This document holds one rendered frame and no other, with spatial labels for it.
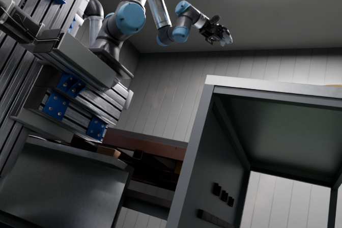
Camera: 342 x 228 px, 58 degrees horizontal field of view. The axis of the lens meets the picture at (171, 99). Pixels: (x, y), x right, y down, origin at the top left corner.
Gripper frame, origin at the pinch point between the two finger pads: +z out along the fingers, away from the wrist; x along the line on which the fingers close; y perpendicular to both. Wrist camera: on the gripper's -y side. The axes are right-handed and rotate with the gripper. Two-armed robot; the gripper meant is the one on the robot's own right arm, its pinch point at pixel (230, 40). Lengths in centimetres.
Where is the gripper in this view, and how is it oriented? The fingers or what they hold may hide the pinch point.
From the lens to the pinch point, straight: 171.0
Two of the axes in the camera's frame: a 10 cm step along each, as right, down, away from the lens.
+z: 7.8, 4.2, 4.6
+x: 5.9, -2.6, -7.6
